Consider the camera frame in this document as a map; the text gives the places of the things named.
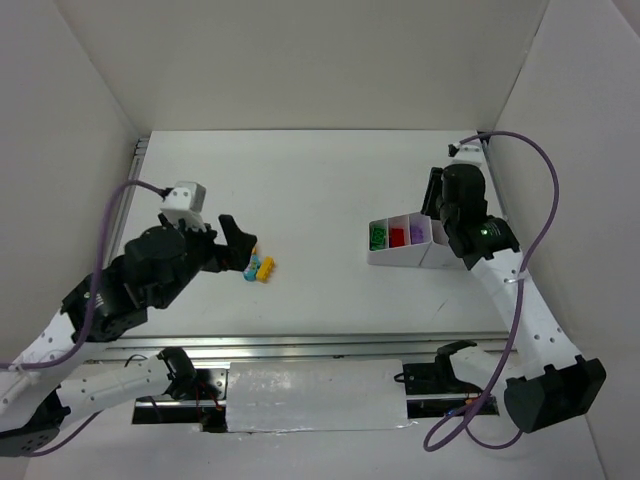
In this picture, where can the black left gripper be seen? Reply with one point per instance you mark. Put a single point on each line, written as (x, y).
(212, 248)

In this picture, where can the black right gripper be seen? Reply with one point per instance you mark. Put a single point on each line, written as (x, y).
(432, 192)

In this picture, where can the teal oval printed lego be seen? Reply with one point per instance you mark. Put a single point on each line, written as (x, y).
(250, 272)

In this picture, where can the lilac rectangular lego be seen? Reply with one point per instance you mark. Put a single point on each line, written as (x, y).
(418, 234)

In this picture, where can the yellow rectangular lego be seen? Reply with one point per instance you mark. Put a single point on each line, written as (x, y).
(265, 270)

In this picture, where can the red rectangular lego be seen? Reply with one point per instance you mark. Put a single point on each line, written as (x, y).
(397, 237)

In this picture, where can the small green square lego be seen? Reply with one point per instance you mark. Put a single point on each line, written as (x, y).
(378, 238)

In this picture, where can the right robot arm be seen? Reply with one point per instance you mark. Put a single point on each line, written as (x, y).
(553, 381)

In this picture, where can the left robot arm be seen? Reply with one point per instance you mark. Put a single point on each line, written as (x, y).
(39, 398)

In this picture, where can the white compartment organizer tray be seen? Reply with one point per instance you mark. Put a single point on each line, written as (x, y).
(410, 240)

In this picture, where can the white foil-taped panel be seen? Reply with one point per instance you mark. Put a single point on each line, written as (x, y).
(315, 396)

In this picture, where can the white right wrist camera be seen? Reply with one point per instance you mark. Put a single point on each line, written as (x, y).
(470, 153)

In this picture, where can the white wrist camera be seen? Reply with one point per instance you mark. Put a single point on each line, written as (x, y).
(182, 206)
(470, 153)

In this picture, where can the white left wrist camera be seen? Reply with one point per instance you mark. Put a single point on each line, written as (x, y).
(182, 206)

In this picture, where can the aluminium table rail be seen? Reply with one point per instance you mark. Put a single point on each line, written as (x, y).
(289, 348)

